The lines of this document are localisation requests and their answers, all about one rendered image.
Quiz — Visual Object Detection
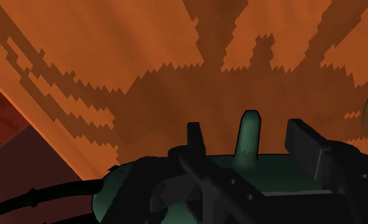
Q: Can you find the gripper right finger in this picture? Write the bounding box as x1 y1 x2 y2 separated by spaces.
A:
284 118 368 224

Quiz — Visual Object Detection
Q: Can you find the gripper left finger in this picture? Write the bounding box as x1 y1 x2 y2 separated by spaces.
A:
101 122 267 224

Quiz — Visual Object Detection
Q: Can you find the black cable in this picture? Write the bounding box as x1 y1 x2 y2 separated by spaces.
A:
0 179 104 220

